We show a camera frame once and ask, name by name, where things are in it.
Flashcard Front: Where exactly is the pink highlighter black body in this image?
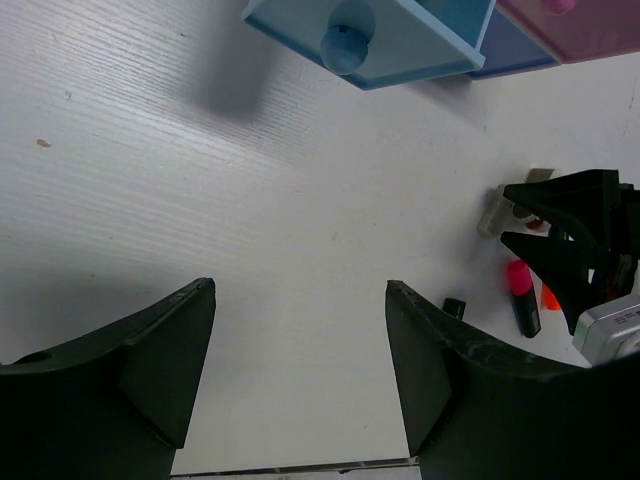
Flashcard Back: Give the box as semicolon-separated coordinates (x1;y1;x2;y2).
506;259;541;339

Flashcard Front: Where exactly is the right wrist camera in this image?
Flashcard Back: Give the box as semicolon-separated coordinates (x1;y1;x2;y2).
572;293;640;366

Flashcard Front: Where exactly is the pink drawer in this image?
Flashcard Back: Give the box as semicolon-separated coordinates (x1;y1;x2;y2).
496;0;639;63

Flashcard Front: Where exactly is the light blue drawer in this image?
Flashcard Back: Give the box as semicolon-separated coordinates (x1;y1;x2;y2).
242;0;496;90

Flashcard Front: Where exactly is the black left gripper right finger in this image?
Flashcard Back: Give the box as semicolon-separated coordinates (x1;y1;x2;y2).
385;280;639;479

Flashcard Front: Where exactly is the green highlighter black body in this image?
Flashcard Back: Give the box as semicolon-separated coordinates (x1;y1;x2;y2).
442;297;466;320

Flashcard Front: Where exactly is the dark blue drawer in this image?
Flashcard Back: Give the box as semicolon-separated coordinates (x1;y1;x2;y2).
468;9;560;80

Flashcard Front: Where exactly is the white eraser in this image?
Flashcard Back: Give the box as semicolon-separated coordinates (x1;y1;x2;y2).
476;184;513;239

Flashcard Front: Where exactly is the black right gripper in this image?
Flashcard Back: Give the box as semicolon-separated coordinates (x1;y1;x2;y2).
500;169;639;335

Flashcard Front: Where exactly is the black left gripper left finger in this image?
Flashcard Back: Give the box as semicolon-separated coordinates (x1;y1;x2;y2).
1;278;216;479

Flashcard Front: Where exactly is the orange highlighter black body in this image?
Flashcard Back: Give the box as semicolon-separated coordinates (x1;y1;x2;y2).
541;284;562;311

